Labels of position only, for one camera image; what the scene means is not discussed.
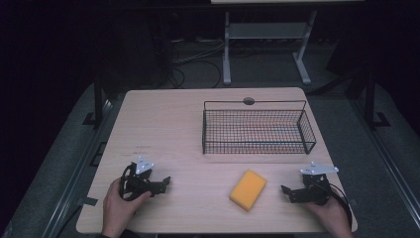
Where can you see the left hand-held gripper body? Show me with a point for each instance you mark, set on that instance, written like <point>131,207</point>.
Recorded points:
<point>140,177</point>

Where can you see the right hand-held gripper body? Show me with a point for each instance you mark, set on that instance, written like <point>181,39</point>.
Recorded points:
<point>315,185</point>

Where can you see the person's right hand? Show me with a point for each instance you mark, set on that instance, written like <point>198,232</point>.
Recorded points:
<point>330,216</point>

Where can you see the person's left hand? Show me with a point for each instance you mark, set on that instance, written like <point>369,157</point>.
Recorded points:
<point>119,211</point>

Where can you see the yellow sponge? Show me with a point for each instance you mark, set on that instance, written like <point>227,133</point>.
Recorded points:
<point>248,190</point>

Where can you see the white metal stand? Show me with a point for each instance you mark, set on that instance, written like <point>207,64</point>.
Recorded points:
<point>264,31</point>

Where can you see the black metal post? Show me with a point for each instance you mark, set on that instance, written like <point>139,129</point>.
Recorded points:
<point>370,95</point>
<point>98,99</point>

